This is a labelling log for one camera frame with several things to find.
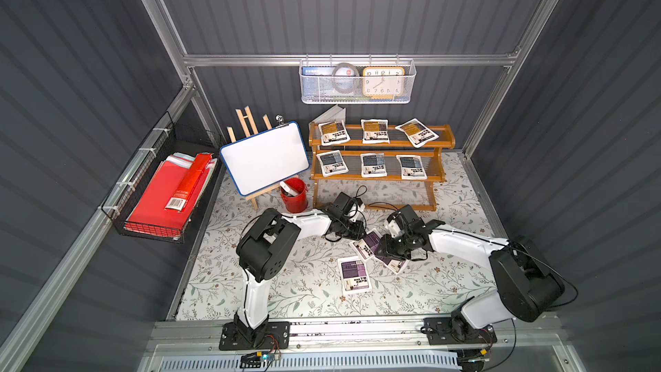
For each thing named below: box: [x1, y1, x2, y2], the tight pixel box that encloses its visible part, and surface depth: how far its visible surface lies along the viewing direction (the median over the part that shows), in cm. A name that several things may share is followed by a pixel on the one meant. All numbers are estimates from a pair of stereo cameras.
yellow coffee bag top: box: [318, 119, 351, 146], surface depth 86 cm
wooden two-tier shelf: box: [308, 122, 457, 212], surface depth 93 cm
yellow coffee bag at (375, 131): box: [359, 118, 391, 144], surface depth 88 cm
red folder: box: [123, 152, 218, 238], surface depth 73 cm
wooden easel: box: [226, 105, 281, 211], surface depth 91 cm
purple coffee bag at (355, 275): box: [337, 256, 372, 296], surface depth 86 cm
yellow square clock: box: [362, 66, 406, 100], surface depth 90 cm
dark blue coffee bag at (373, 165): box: [359, 152, 388, 179], surface depth 95 cm
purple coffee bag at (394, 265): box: [374, 254, 410, 275], surface depth 88 cm
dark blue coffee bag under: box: [315, 149, 350, 178], surface depth 96 cm
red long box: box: [165, 152, 213, 212], surface depth 74 cm
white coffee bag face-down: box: [395, 154, 428, 180], surface depth 96 cm
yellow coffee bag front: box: [395, 117, 440, 149], surface depth 86 cm
